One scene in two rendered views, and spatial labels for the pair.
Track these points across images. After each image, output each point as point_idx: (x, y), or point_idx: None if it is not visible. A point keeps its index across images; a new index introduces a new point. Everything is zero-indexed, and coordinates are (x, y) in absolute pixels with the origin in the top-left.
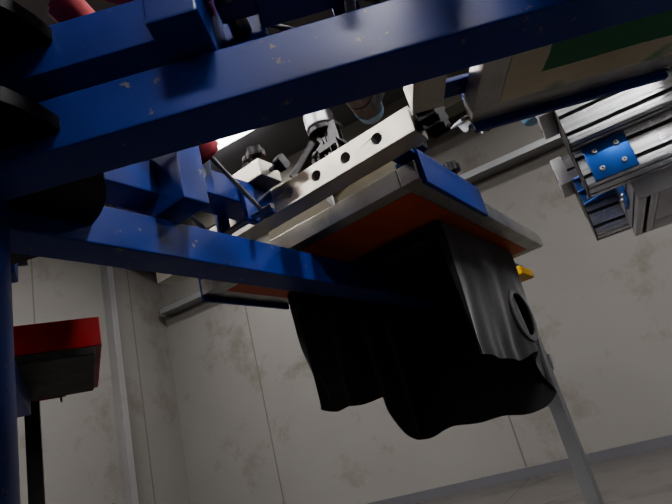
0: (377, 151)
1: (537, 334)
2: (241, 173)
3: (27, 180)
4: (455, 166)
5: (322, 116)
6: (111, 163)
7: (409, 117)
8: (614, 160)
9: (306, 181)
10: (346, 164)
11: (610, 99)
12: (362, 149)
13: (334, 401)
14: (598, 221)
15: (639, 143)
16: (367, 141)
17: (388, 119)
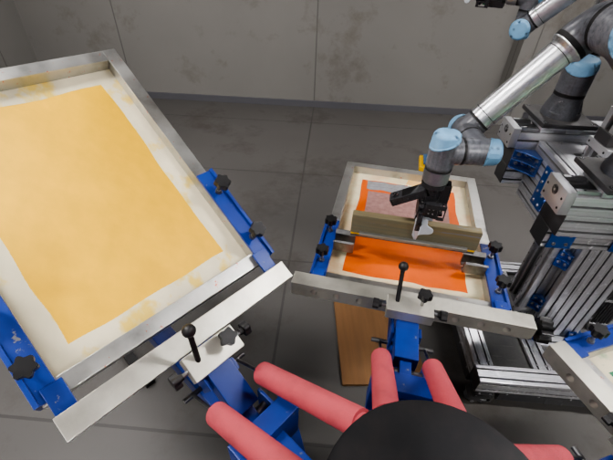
0: (502, 334)
1: None
2: (416, 317)
3: None
4: (501, 251)
5: (445, 182)
6: None
7: (533, 334)
8: (561, 243)
9: (447, 318)
10: (479, 327)
11: (594, 224)
12: (494, 328)
13: None
14: (506, 176)
15: (578, 239)
16: (500, 327)
17: (522, 328)
